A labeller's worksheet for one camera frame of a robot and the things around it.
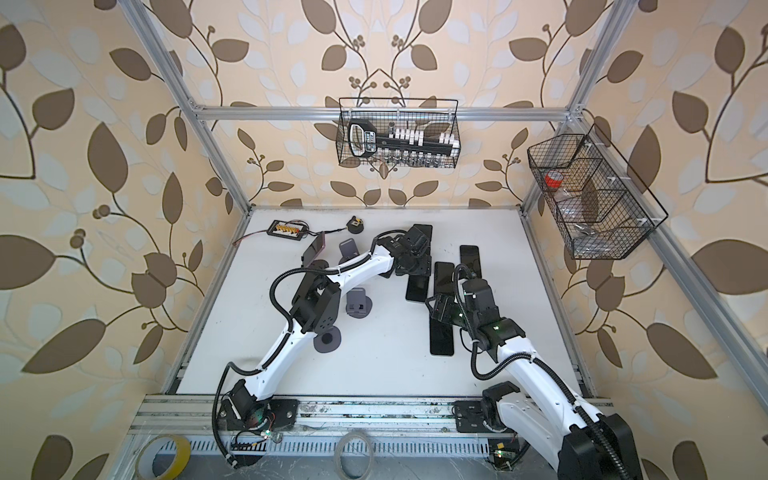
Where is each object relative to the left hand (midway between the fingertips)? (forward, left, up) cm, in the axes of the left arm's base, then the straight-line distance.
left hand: (427, 266), depth 99 cm
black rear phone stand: (+11, 0, +6) cm, 13 cm away
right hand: (-18, -1, +7) cm, 19 cm away
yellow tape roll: (-54, +65, +1) cm, 84 cm away
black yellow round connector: (+18, +27, -1) cm, 32 cm away
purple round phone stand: (+2, +26, +5) cm, 27 cm away
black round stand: (+2, +38, -3) cm, 38 cm away
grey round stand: (-15, +21, +1) cm, 26 cm away
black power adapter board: (+17, +49, -2) cm, 52 cm away
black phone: (+8, -16, -4) cm, 18 cm away
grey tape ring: (-52, +23, -5) cm, 57 cm away
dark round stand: (-25, +30, -3) cm, 39 cm away
